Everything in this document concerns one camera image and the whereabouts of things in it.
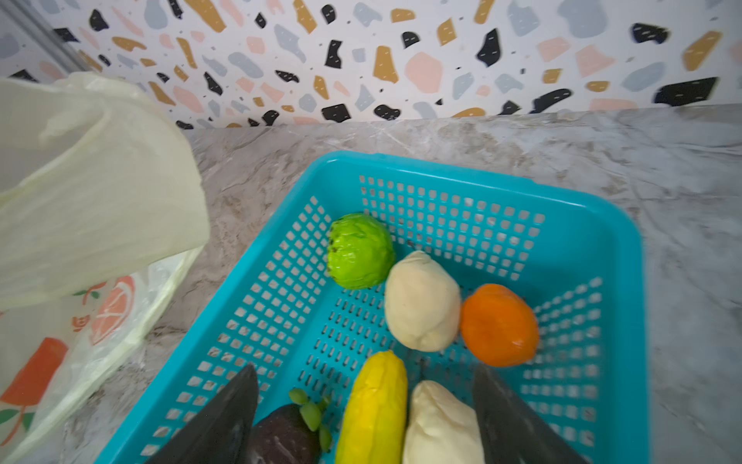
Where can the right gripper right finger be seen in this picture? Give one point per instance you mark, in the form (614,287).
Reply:
(510,431)

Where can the dark purple fruit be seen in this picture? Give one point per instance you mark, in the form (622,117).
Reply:
(283,437)

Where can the green round fruit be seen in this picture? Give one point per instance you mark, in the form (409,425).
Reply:
(360,252)

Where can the translucent yellowish plastic bag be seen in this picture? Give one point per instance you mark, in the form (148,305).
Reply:
(102,215)

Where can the yellow mango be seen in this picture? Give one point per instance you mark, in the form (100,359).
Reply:
(374,421)

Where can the teal plastic basket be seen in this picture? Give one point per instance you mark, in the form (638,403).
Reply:
(575,259)

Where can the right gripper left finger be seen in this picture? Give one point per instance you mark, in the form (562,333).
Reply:
(219,433)

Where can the orange tangerine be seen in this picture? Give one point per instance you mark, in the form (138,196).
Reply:
(498,327)

